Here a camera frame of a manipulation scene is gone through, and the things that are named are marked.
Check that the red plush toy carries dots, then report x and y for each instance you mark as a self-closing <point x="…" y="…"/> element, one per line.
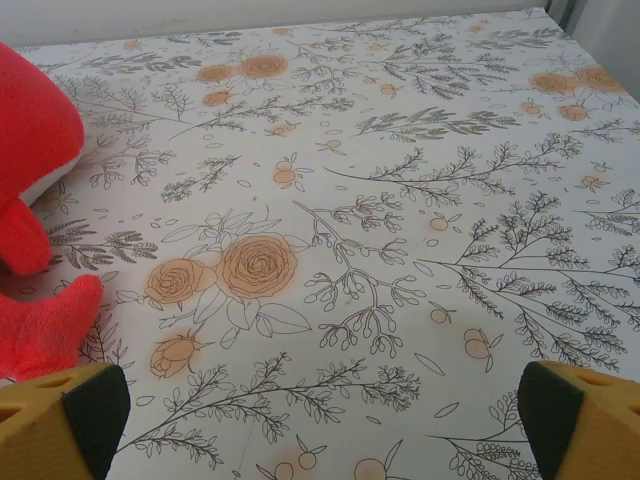
<point x="30" y="125"/>

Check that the floral print tablecloth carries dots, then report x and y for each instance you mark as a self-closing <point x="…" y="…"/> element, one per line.
<point x="350" y="200"/>

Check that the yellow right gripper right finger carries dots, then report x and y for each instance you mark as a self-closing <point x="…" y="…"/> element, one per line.
<point x="590" y="430"/>

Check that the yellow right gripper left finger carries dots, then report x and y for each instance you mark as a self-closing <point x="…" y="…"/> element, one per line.
<point x="40" y="430"/>

